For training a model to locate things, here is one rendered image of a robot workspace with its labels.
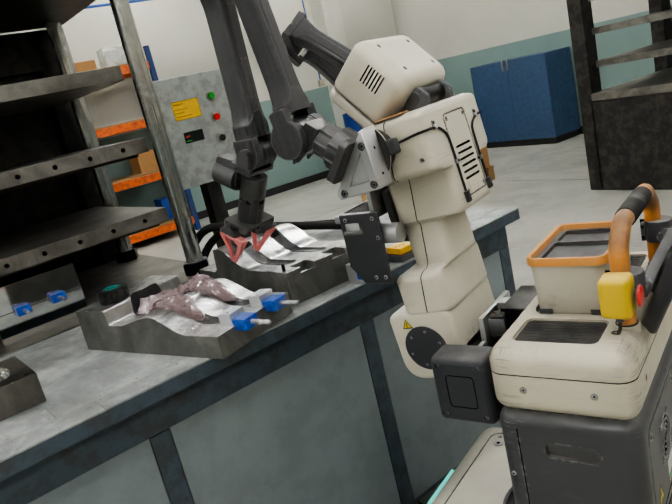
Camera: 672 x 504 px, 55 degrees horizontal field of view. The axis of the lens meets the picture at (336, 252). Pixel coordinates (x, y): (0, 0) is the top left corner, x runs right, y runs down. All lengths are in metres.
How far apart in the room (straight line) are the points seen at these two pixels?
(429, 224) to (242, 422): 0.67
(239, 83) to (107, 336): 0.75
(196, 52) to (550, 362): 8.20
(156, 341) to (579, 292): 0.95
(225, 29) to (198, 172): 1.19
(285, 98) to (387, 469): 1.16
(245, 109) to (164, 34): 7.60
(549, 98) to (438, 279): 7.21
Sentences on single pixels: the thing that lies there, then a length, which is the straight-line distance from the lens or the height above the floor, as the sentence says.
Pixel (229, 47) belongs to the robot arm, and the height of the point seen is 1.43.
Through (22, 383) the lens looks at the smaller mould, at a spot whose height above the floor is 0.86.
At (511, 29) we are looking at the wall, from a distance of 9.44.
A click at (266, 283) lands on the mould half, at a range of 1.76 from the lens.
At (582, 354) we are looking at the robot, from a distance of 1.16.
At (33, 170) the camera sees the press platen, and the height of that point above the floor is 1.27.
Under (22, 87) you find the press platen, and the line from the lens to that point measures 2.30.
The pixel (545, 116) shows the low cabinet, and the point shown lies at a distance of 8.59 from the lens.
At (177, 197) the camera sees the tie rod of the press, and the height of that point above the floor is 1.07.
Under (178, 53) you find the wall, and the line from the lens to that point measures 8.97.
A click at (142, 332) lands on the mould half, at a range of 1.64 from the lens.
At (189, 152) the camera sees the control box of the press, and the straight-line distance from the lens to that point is 2.50.
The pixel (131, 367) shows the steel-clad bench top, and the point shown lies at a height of 0.80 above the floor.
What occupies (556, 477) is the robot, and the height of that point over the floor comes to 0.57.
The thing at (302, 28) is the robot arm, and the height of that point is 1.47.
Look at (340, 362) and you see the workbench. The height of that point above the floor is 0.60.
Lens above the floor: 1.32
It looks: 14 degrees down
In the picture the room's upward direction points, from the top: 13 degrees counter-clockwise
